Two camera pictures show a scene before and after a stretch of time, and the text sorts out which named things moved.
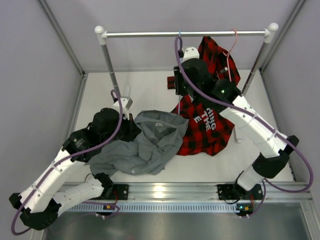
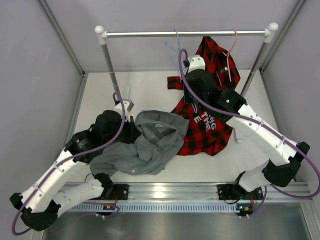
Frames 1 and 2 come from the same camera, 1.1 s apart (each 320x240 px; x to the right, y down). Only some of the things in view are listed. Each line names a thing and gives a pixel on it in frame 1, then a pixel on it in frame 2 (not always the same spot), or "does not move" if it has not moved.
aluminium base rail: [207, 193] does not move
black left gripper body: [125, 129] does not move
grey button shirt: [149, 152] does not move
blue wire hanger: [179, 96] to [172, 59]
